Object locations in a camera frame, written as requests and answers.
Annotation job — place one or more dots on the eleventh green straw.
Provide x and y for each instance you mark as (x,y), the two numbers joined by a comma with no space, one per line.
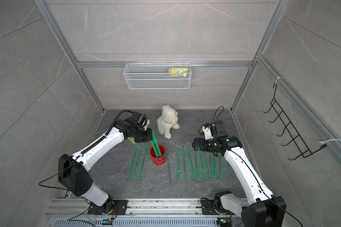
(227,169)

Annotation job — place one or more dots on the camouflage cloth pouch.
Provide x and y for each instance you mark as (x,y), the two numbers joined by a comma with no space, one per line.
(200,130)

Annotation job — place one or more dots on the black wire hook rack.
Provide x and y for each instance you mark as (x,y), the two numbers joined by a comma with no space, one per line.
(289,129)

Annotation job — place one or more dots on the yellow sponge in basket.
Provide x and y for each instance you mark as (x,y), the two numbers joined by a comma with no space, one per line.
(178,71)

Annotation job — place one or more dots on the fourteenth green straw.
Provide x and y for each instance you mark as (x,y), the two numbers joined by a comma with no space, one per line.
(132,162)

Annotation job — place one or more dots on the thirteenth green straw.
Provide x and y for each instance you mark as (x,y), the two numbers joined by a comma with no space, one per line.
(143,162)

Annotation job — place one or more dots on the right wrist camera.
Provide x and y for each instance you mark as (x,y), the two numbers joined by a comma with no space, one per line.
(208,131)

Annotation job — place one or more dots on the metal base rail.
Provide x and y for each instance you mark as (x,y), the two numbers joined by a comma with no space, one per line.
(140,212)

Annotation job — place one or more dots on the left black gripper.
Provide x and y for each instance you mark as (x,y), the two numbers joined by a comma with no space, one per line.
(149,137)

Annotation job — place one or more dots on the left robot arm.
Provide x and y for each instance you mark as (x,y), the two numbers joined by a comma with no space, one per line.
(73,169)

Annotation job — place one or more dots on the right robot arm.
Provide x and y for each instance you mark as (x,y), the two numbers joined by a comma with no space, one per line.
(260,208)

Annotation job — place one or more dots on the white plush dog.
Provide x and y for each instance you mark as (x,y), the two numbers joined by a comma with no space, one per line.
(168,120)

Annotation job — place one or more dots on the white wire mesh basket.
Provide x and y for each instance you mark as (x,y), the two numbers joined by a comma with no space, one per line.
(155,76)

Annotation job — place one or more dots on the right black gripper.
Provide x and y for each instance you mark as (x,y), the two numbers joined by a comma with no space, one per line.
(202,141)

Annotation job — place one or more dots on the green straw bundle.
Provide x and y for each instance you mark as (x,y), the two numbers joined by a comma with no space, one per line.
(155,146)

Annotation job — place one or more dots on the twelfth green straw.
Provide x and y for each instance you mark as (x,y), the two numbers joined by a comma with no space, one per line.
(138,161)

